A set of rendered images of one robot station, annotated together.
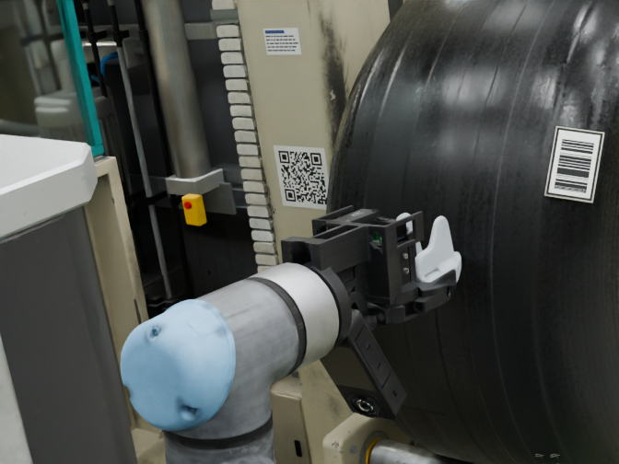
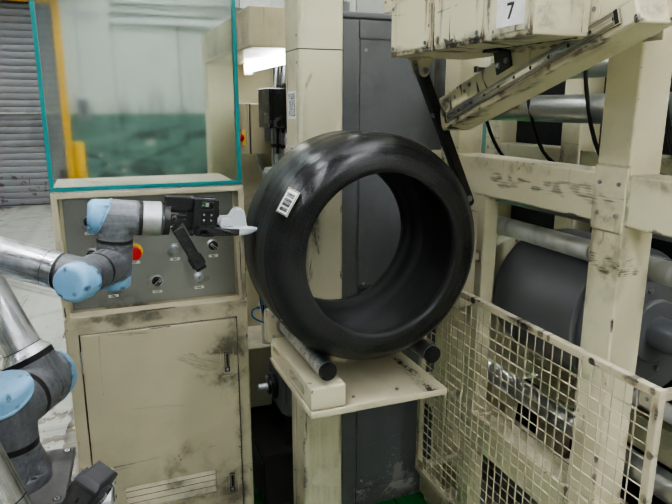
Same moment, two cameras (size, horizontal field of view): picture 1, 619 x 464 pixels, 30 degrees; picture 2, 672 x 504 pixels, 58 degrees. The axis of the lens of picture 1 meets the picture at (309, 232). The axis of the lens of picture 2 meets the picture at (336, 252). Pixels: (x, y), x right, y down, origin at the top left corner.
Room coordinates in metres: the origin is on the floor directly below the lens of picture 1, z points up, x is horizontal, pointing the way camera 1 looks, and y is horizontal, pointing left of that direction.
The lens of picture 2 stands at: (-0.19, -0.95, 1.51)
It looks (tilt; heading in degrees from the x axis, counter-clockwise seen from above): 13 degrees down; 29
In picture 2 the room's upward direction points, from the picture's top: straight up
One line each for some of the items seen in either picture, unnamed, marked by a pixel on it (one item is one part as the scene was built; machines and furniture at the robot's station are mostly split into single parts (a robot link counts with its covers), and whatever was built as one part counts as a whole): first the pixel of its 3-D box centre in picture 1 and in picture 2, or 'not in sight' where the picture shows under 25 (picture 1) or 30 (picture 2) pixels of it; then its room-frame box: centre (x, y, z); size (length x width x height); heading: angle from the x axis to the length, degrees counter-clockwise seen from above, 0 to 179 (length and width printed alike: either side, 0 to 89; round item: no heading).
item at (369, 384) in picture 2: not in sight; (353, 373); (1.19, -0.25, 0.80); 0.37 x 0.36 x 0.02; 140
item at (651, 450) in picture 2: not in sight; (503, 441); (1.29, -0.64, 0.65); 0.90 x 0.02 x 0.70; 50
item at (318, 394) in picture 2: not in sight; (304, 368); (1.08, -0.16, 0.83); 0.36 x 0.09 x 0.06; 50
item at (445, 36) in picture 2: not in sight; (492, 18); (1.34, -0.54, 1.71); 0.61 x 0.25 x 0.15; 50
